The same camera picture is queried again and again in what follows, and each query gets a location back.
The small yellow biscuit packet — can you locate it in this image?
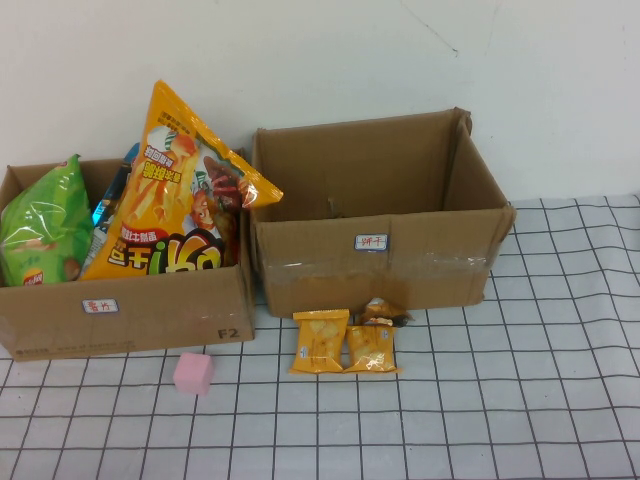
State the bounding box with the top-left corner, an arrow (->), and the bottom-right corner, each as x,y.
288,308 -> 351,376
342,324 -> 404,375

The pink foam cube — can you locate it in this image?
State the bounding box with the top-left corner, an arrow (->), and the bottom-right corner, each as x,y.
172,351 -> 215,396

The green Lay's chip bag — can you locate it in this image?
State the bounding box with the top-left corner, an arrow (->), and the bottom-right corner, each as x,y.
0,153 -> 96,287

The blue black chip bag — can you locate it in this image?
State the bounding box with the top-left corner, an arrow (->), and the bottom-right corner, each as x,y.
79,142 -> 142,274

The taped brown cardboard box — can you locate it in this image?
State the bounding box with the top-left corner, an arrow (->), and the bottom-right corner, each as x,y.
251,107 -> 519,319

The cardboard box marked F2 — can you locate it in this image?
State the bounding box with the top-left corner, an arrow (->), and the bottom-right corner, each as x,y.
0,147 -> 257,362

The large orange chip bag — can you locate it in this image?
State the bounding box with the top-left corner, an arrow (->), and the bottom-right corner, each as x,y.
79,78 -> 285,281

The crumpled brown orange snack packet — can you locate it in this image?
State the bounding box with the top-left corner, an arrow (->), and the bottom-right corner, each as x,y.
355,296 -> 414,329

